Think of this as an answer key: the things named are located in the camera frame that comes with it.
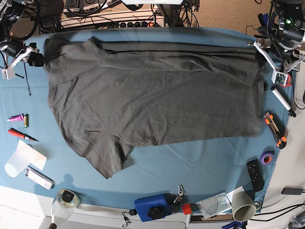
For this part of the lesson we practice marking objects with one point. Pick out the orange black utility knife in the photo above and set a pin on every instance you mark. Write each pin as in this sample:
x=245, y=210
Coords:
x=279, y=138

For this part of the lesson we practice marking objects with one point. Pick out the red tape roll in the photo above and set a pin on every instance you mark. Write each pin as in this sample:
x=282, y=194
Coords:
x=289, y=81

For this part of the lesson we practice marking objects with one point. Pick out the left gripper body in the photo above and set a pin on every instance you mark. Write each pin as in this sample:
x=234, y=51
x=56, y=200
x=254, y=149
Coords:
x=285, y=50

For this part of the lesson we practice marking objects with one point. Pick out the purple tape roll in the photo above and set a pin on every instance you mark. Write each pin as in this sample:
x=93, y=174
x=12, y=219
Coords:
x=267, y=157

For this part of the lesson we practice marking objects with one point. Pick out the grey green cup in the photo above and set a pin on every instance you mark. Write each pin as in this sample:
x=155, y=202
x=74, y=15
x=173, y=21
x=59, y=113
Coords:
x=243, y=207

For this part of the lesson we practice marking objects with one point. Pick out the red screwdriver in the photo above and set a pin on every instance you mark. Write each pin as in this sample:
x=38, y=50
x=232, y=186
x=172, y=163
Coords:
x=19, y=134

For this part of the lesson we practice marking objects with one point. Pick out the black power strip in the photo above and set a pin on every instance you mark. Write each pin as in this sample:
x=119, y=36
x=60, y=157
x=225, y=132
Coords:
x=129, y=24

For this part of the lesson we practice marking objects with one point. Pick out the green yellow battery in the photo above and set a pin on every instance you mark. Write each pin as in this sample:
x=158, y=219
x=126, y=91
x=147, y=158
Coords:
x=26, y=120

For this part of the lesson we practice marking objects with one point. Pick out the dark grey T-shirt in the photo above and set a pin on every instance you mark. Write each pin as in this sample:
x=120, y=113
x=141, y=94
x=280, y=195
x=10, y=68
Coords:
x=108, y=97

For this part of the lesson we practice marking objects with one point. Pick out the blue box with knob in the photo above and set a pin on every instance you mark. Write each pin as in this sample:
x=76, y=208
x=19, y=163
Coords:
x=153, y=207

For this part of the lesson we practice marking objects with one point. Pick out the clear glass jar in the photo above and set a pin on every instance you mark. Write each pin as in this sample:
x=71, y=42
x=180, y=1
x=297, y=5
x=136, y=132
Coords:
x=63, y=206

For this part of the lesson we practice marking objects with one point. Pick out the white black device box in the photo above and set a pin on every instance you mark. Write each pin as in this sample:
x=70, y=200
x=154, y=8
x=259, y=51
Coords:
x=39, y=178

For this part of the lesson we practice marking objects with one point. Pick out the red cube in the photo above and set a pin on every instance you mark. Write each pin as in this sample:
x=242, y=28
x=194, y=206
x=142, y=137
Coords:
x=187, y=209

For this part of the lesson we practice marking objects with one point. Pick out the black power adapter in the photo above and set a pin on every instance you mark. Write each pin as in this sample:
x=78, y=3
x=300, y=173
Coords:
x=292, y=190

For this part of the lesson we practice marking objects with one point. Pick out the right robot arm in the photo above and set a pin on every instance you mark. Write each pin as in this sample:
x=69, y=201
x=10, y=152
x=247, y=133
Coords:
x=10, y=13

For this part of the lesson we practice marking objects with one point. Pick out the black remote control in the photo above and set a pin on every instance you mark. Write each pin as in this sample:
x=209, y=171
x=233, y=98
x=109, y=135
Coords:
x=255, y=175

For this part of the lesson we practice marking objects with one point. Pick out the white marker pen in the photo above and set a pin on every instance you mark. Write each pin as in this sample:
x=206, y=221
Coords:
x=283, y=101

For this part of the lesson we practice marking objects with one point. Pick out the printed paper with drawing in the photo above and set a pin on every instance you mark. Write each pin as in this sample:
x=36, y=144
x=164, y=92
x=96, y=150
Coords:
x=217, y=204

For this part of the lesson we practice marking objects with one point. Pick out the blue table cloth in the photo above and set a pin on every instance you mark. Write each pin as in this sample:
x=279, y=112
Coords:
x=203, y=168

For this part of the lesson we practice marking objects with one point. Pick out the pink glue tube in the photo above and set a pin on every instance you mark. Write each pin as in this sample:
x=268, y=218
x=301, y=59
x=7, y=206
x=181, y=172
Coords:
x=16, y=118

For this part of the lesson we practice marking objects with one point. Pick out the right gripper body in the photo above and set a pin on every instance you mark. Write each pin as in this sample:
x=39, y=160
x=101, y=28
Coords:
x=12, y=48

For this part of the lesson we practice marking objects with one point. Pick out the silver carabiner clip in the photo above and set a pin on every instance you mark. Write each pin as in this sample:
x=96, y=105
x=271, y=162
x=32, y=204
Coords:
x=179, y=198

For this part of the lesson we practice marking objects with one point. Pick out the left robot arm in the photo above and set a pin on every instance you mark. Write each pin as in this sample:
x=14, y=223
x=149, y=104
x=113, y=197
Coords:
x=284, y=25

